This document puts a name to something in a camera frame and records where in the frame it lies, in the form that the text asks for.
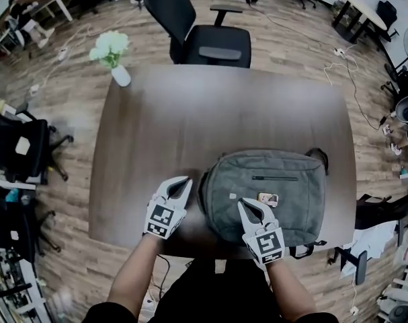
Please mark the white cloth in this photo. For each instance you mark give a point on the white cloth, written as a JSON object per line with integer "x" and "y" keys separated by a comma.
{"x": 375, "y": 241}

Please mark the black office chair with armrests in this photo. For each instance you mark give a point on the black office chair with armrests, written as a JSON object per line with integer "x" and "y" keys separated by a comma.
{"x": 220, "y": 42}

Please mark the person's right forearm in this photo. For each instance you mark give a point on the person's right forearm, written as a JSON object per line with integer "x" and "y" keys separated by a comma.
{"x": 287, "y": 288}

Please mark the yellow desk with white legs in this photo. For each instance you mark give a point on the yellow desk with white legs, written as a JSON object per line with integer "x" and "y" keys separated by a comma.
{"x": 0, "y": 105}

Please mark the person's black clothing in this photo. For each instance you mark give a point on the person's black clothing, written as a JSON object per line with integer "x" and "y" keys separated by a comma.
{"x": 217, "y": 294}

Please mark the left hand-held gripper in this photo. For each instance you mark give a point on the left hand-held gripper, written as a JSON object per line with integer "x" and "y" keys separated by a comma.
{"x": 163, "y": 219}

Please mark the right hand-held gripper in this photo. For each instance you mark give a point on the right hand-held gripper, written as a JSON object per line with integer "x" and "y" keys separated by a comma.
{"x": 267, "y": 244}

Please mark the small white adapter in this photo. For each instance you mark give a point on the small white adapter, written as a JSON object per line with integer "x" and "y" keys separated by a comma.
{"x": 34, "y": 88}

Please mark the person's left forearm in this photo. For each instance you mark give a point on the person's left forearm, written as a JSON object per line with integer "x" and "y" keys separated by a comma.
{"x": 133, "y": 274}

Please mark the teal cloth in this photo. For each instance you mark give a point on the teal cloth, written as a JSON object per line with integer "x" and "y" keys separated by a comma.
{"x": 12, "y": 194}

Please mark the white vase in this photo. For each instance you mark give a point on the white vase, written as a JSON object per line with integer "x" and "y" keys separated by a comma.
{"x": 121, "y": 76}

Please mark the teal bottle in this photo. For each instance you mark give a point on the teal bottle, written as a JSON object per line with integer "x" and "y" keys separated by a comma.
{"x": 404, "y": 170}

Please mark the white flower bouquet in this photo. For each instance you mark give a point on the white flower bouquet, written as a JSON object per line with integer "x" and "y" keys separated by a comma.
{"x": 111, "y": 45}

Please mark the black mesh office chair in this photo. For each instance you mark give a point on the black mesh office chair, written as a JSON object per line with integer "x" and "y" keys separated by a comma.
{"x": 5, "y": 220}
{"x": 8, "y": 153}

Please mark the oval white table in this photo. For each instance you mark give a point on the oval white table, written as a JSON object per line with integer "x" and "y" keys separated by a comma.
{"x": 361, "y": 7}

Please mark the cluttered metal rack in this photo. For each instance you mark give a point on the cluttered metal rack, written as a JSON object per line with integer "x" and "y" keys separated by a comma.
{"x": 8, "y": 288}

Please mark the black chair with grey armrest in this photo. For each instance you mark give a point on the black chair with grey armrest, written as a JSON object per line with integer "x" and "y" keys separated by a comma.
{"x": 360, "y": 264}

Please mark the grey backpack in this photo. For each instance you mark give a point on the grey backpack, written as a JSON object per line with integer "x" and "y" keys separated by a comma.
{"x": 291, "y": 214}

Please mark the white paper tag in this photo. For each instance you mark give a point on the white paper tag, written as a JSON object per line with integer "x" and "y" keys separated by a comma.
{"x": 14, "y": 235}
{"x": 23, "y": 145}

